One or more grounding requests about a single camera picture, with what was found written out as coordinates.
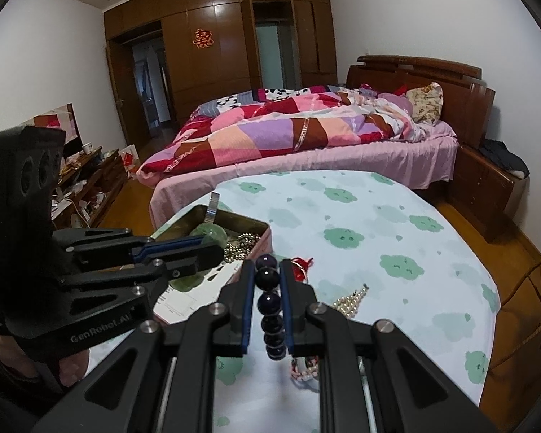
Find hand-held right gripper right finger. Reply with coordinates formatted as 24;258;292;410
280;259;501;433

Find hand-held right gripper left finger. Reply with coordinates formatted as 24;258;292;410
31;259;258;433

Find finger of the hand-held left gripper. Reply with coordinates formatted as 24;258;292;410
58;242;225;325
53;228;209;266

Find purple bead bracelet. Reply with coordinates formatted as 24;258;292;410
251;255;289;362

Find red knot bracelet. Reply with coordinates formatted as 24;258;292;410
291;256;315;283

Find pink bead bracelet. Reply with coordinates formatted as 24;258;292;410
290;355;320;383

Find pearl necklace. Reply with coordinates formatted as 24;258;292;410
335;284;370;318

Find gold tin box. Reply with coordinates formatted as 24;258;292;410
151;204;273;325

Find person's left hand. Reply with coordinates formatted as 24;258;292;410
0;334;91;391

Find printed paper sheet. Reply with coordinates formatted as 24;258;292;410
155;262;242;325

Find green jade bangle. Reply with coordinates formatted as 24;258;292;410
169;221;230;292

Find silver metal wristwatch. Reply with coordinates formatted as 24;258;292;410
206;192;221;224

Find wooden television cabinet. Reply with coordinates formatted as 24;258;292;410
49;146;128;231

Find white red paper bag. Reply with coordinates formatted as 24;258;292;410
119;144;140;172

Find flat screen television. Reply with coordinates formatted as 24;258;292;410
18;103;84;154

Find wooden door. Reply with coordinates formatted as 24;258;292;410
106;38;132;145

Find patchwork quilt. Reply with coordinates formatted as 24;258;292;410
136;83;434;185

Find bed with patchwork quilt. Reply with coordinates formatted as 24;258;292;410
149;119;461;231

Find wooden wardrobe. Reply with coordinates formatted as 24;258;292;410
104;0;339;131

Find red paper decoration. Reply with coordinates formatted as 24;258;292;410
192;28;215;50

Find wooden nightstand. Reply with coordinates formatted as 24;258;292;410
448;144;530;244

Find pink pillow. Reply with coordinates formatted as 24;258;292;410
378;91;414;113

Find floral pillow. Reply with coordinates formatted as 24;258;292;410
406;82;445;124

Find dark clothes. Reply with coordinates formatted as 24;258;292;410
478;138;530;176

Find wooden headboard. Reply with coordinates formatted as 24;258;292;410
345;54;497;145

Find silver bead necklace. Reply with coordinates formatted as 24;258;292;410
223;232;262;262

